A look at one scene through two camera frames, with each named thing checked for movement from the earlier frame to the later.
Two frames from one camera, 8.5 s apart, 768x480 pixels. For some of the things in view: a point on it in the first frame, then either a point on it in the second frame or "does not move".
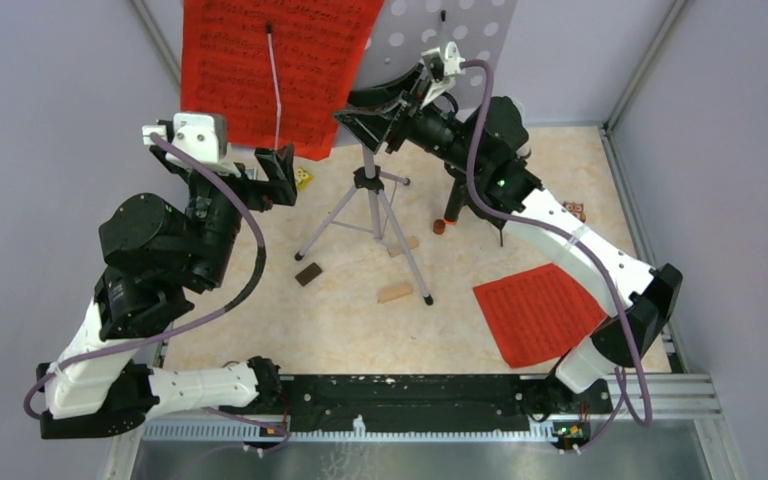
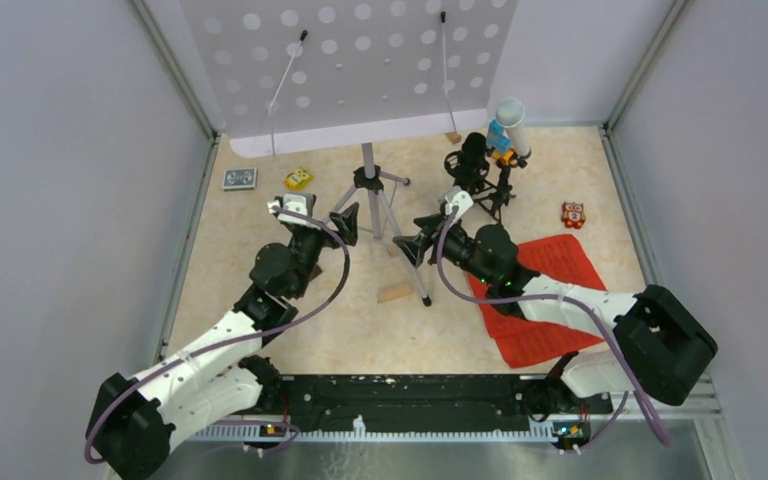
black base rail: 463,402 does not move
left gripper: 279,190 to 347,222
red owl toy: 577,209 does not move
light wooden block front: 390,293 does not move
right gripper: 370,128 to 415,246
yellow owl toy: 302,178 does not move
